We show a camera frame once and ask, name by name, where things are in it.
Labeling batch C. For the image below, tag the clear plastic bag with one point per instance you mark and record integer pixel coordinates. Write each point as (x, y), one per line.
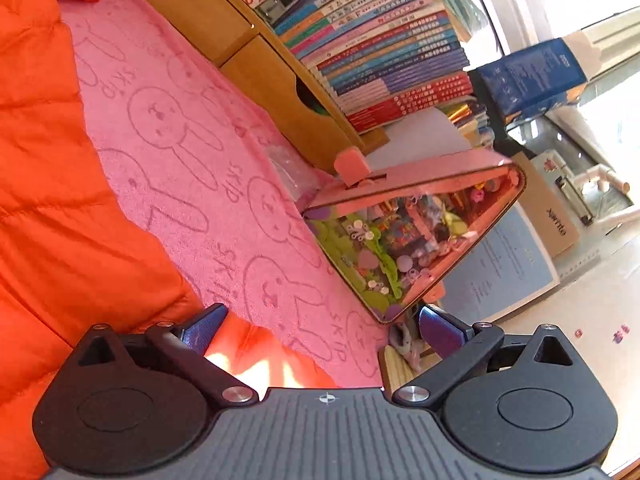
(290, 170)

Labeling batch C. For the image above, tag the brown clipboard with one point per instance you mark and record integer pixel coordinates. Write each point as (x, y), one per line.
(550, 210)

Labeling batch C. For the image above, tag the white board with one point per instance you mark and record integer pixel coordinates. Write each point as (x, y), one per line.
(425, 135)

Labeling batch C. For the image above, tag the row of shiny small books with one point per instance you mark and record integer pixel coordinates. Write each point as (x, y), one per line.
(465, 120)

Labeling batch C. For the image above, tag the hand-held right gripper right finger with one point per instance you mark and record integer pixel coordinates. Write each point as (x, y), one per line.
(440, 331)

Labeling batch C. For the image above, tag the dark blue box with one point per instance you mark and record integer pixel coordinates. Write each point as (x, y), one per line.
(530, 80)

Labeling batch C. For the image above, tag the white pipe frame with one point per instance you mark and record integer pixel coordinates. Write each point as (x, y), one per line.
(605, 185)

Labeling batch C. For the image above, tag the pink triangular toy case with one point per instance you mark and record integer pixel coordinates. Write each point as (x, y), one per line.
(400, 250)

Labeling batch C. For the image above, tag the row of pink blue books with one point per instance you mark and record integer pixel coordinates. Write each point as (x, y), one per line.
(390, 60)

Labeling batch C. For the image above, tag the small grey toy figure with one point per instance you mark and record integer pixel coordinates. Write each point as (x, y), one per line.
(405, 345)

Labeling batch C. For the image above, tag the pale blue paper sheet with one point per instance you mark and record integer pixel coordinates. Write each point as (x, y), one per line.
(505, 265)

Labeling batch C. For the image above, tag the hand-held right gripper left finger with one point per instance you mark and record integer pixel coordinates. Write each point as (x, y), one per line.
(205, 329)

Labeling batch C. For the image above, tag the wooden drawer organizer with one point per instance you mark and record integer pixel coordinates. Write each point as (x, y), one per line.
(260, 80)

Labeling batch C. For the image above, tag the orange puffer jacket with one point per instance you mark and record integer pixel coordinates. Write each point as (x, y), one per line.
(60, 210)

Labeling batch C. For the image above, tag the wooden stand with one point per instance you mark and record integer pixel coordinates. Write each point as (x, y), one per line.
(400, 377)

